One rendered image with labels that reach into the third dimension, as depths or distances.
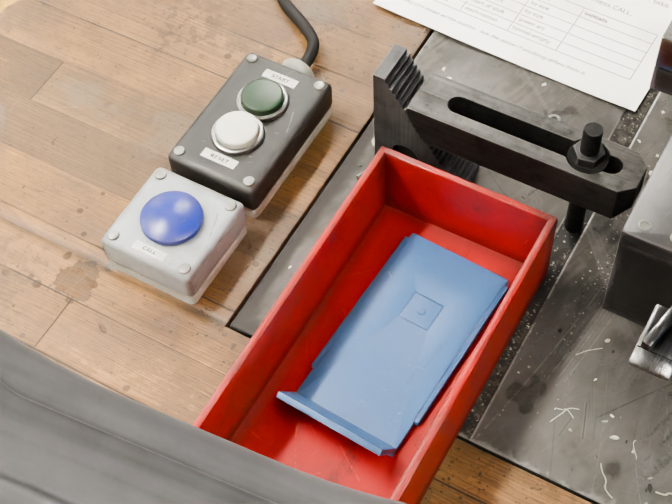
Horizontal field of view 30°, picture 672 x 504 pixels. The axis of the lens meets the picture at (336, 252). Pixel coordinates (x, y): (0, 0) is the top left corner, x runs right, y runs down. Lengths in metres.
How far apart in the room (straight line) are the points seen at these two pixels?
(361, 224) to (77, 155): 0.21
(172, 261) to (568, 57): 0.33
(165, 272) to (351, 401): 0.14
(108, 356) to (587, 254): 0.31
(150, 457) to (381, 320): 0.48
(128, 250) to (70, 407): 0.49
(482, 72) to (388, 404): 0.28
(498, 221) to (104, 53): 0.33
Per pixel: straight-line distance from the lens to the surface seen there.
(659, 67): 0.63
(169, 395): 0.77
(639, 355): 0.69
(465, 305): 0.78
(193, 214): 0.79
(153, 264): 0.79
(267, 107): 0.84
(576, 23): 0.95
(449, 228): 0.81
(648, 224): 0.74
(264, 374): 0.75
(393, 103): 0.80
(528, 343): 0.78
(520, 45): 0.93
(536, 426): 0.76
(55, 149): 0.90
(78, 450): 0.31
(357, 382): 0.75
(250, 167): 0.82
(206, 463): 0.31
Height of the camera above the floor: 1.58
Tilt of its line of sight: 56 degrees down
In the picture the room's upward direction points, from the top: 4 degrees counter-clockwise
